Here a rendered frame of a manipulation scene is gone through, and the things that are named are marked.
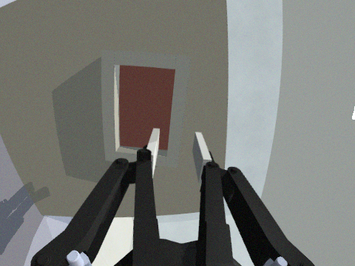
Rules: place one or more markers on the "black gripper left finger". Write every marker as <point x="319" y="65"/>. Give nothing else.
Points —
<point x="80" y="242"/>

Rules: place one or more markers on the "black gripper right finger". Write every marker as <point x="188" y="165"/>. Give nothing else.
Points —
<point x="262" y="236"/>

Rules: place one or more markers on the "dark grey board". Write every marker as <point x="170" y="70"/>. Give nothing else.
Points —
<point x="50" y="91"/>

